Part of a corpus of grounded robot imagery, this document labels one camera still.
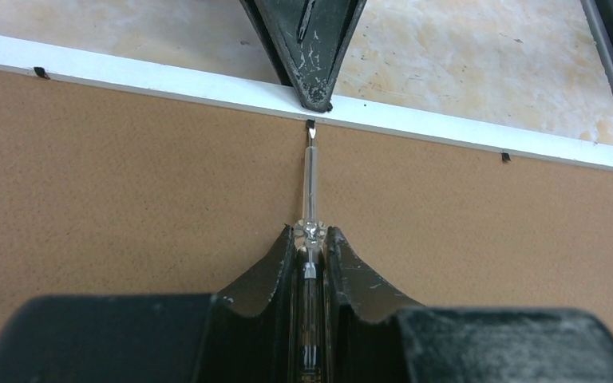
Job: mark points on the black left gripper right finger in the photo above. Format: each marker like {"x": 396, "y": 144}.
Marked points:
{"x": 382, "y": 335}

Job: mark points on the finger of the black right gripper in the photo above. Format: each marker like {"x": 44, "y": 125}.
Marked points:
{"x": 306, "y": 42}

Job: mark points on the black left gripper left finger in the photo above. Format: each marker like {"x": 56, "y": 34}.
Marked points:
{"x": 240, "y": 334}

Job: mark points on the silver screwdriver tool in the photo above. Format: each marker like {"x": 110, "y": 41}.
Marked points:
{"x": 308, "y": 338}

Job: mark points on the brown frame backing board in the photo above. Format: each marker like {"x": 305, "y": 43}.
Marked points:
{"x": 105, "y": 192}

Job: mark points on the white picture frame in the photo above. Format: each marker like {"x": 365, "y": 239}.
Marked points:
{"x": 103, "y": 71}

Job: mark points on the aluminium front rail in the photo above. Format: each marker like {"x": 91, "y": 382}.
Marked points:
{"x": 601, "y": 37}

